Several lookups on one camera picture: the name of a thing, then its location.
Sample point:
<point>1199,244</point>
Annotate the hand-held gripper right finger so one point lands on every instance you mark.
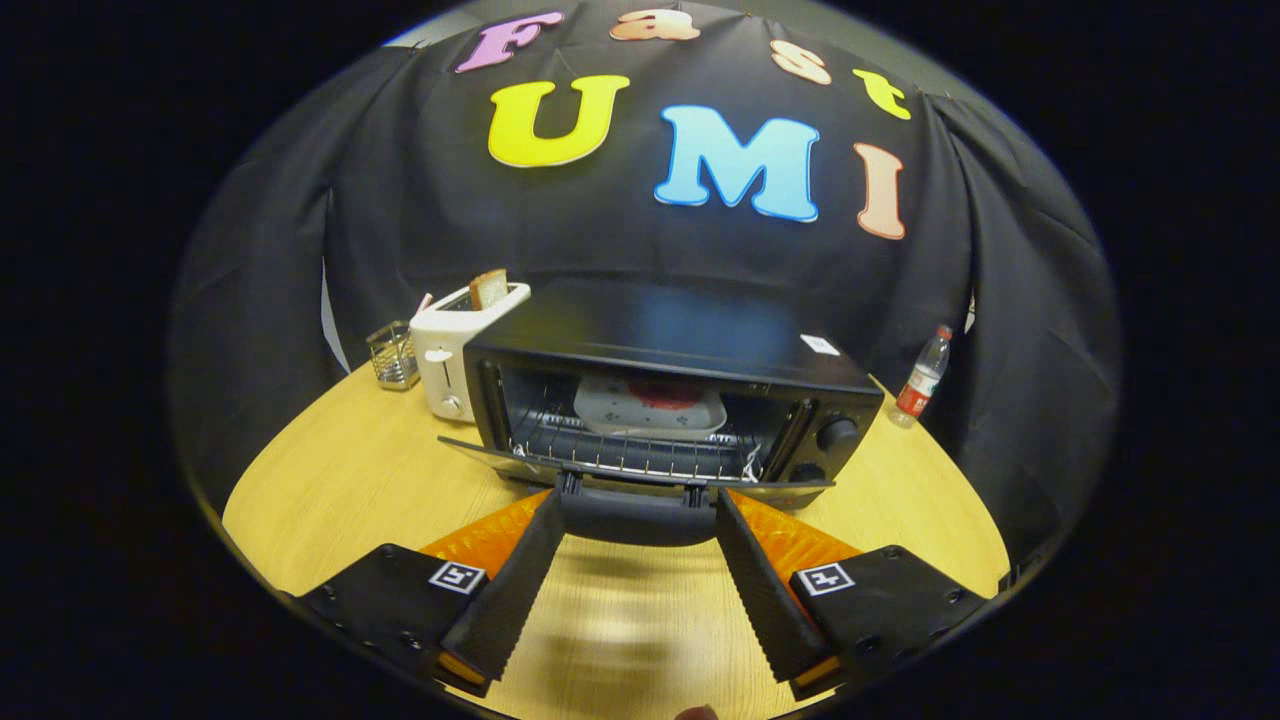
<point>765,600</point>

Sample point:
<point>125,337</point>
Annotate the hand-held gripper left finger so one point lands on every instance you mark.
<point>515,600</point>

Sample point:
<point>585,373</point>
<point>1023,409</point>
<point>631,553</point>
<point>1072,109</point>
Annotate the white square plate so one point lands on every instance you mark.
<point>610,412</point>

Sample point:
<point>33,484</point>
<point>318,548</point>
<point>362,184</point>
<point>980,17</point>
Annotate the round pink ham slice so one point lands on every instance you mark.
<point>663,392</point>

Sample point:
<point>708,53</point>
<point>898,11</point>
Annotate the black toaster oven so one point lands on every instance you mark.
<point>680,330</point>

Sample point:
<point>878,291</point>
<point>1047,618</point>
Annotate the white pop-up toaster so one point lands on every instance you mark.
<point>445,360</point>

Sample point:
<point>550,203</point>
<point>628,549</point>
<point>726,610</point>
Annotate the clear red label water bottle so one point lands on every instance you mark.
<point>922,385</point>

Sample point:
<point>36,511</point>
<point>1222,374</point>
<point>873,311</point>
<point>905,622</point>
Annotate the toasted bread slice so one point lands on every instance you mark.
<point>489,289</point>

